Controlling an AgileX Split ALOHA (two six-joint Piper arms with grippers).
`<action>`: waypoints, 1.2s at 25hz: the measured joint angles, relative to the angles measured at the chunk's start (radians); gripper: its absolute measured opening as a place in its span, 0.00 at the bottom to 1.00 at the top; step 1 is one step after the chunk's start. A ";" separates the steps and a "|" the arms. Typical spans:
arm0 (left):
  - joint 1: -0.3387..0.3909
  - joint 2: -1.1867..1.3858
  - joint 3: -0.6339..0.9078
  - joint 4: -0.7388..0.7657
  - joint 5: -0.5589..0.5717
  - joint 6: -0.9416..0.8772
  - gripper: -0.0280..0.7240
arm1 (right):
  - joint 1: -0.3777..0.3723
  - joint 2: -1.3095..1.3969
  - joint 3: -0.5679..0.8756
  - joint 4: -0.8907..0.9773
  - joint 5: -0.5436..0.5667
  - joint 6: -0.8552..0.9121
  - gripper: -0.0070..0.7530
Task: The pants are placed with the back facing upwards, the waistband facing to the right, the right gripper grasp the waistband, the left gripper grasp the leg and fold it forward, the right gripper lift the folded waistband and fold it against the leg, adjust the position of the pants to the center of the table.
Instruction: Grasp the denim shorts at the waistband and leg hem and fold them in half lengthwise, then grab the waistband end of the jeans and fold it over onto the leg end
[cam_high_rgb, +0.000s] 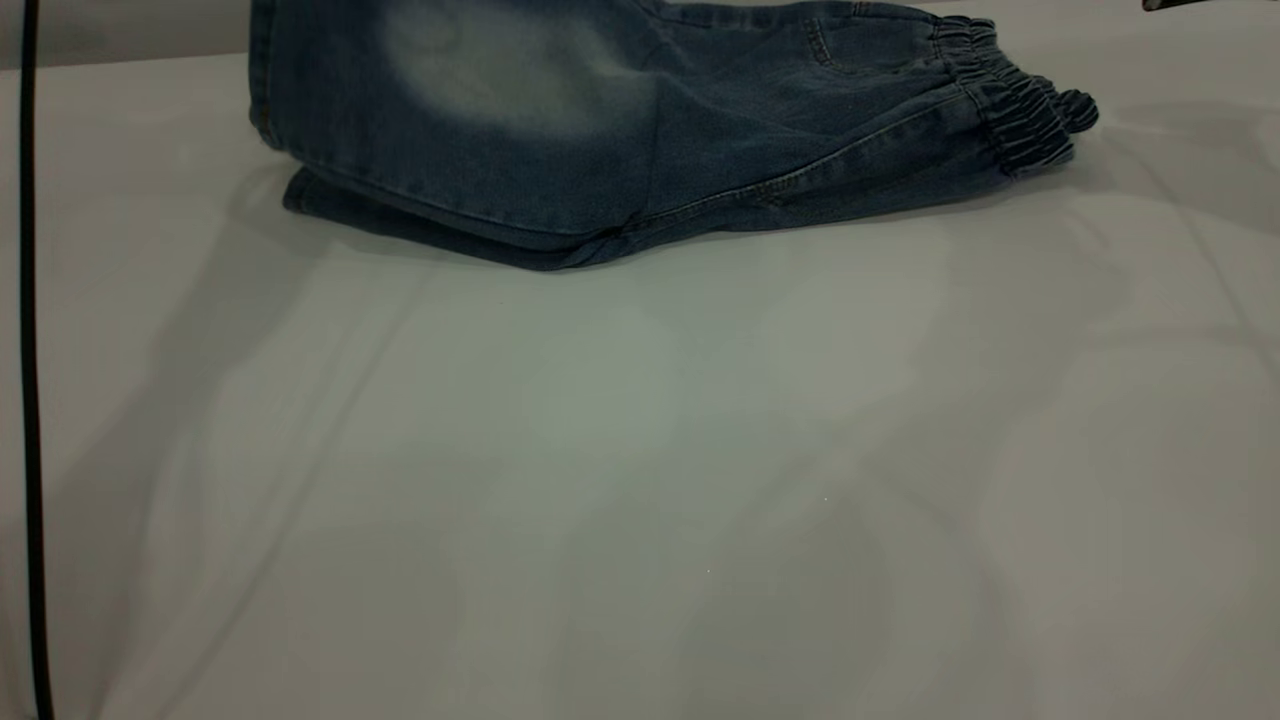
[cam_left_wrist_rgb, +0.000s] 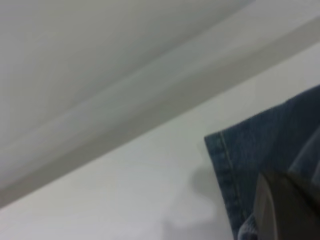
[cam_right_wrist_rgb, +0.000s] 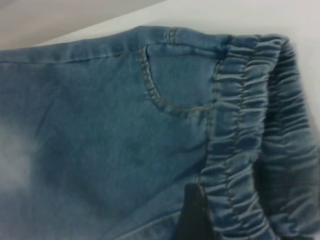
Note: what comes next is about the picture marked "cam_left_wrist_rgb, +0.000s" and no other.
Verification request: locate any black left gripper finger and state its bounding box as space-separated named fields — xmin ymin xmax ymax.
xmin=252 ymin=171 xmax=320 ymax=240

